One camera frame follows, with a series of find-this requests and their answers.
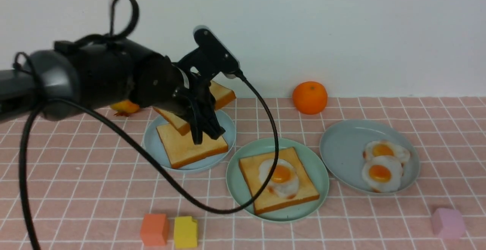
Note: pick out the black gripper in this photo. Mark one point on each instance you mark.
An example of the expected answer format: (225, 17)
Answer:
(195, 104)

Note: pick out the toast slice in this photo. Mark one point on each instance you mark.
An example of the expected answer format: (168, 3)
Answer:
(255, 170)
(182, 151)
(222, 95)

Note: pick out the fried egg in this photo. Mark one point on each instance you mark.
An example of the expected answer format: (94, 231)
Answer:
(284, 182)
(383, 174)
(377, 148)

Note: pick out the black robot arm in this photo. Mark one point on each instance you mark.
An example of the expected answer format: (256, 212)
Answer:
(98, 75)

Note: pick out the light blue bread plate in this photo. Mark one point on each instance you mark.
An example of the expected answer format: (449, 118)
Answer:
(156, 148)

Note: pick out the green centre plate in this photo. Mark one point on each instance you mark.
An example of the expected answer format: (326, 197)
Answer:
(314, 166)

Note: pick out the red yellow pomegranate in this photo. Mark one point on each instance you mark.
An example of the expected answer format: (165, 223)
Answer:
(125, 108)

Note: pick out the yellow block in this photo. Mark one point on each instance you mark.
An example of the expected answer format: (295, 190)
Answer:
(186, 232)

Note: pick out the orange fruit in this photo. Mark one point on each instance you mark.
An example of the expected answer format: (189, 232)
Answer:
(310, 97)

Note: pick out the orange block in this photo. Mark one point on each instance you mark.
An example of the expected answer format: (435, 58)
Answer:
(154, 230)

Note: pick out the grey-blue egg plate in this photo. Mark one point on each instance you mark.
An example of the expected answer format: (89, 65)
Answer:
(342, 148)

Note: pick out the pink cube block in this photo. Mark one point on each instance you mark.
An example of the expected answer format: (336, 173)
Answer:
(448, 224)

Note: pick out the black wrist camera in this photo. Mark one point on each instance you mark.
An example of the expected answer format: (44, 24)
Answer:
(210, 58)

